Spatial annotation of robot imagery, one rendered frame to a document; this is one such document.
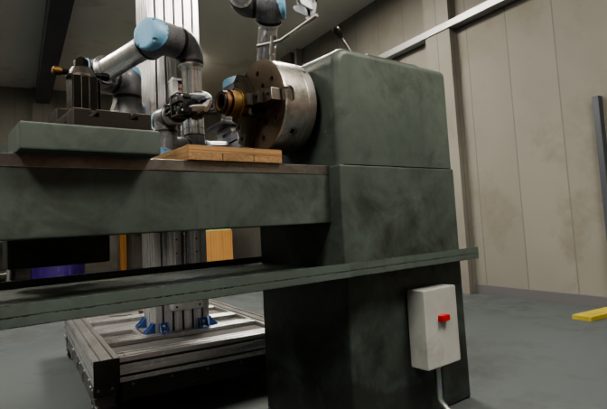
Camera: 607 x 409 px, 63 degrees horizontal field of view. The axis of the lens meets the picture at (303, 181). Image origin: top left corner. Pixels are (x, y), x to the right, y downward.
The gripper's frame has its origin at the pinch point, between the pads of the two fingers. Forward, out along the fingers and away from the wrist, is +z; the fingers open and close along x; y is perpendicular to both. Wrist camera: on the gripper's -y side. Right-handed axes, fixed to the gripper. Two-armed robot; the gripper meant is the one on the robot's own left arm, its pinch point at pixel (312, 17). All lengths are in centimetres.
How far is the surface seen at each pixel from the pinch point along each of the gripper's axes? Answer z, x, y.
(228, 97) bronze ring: 20.3, -21.5, 23.1
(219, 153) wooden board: 43, -13, 35
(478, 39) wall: -110, -87, -281
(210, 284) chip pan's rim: 79, -9, 45
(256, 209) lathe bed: 58, -18, 23
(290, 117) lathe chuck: 29.8, -12.9, 7.2
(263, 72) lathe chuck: 10.6, -18.9, 9.4
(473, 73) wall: -84, -102, -282
